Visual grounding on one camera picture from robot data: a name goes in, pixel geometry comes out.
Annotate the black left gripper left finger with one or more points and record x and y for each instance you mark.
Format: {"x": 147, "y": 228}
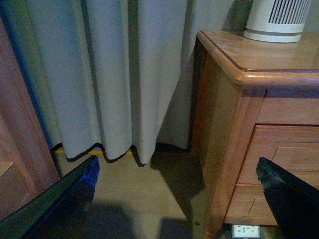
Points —
{"x": 60, "y": 211}

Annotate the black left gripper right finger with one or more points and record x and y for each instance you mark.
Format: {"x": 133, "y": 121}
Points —
{"x": 293, "y": 202}

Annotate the lower wooden drawer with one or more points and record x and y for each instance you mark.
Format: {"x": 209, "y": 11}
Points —
{"x": 248, "y": 206}

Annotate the wooden drawer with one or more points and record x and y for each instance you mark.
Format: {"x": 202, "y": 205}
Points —
{"x": 248, "y": 206}
{"x": 294, "y": 148}

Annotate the upper wooden drawer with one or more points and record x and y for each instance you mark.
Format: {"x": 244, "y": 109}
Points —
{"x": 294, "y": 148}

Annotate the reddish wooden furniture panel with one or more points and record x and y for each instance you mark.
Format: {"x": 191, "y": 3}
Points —
{"x": 26, "y": 166}

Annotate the white power strip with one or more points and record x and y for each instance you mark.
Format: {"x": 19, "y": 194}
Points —
{"x": 245, "y": 232}

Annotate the wooden nightstand cabinet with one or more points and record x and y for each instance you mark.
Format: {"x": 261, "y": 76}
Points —
{"x": 243, "y": 83}

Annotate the grey curtain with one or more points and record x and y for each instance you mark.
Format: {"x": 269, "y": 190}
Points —
{"x": 113, "y": 74}

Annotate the white slatted air purifier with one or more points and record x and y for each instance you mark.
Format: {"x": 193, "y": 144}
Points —
{"x": 278, "y": 21}

